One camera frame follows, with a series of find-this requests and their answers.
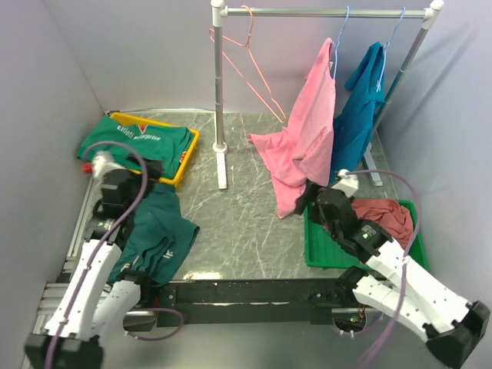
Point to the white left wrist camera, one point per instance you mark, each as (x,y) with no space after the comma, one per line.
(101,164)

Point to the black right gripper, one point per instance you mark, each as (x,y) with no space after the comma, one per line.
(309,194)

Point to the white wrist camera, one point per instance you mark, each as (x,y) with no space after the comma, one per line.
(347,183)
(101,164)

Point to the green printed t shirt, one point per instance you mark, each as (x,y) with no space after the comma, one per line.
(167,144)

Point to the light blue hanger right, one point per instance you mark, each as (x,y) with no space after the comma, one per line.
(386,46)

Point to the silver clothes rack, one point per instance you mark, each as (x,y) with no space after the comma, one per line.
(220,11)

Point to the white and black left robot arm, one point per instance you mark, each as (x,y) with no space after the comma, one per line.
(88,317)

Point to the light blue hanger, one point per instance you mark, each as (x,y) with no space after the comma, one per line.
(338,41)
(386,46)

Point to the pink t shirt on hanger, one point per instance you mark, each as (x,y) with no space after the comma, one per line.
(302,150)

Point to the light blue hanger left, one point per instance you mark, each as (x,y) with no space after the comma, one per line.
(338,41)

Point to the green plastic tray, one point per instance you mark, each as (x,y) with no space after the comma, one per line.
(321,251)

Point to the blue t shirt on hanger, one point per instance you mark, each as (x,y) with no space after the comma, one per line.
(353,127)

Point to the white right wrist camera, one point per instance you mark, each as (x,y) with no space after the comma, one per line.
(347,183)

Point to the dark teal t shirt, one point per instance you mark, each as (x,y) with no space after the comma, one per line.
(160,240)

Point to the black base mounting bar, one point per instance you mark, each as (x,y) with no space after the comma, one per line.
(317,301)

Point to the salmon red t shirt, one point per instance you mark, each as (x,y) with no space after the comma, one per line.
(391,216)

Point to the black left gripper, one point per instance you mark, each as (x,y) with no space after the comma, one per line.
(155,169)

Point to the yellow plastic tray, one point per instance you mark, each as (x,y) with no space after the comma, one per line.
(125,119)

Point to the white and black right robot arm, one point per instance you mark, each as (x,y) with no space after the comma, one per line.
(450,325)

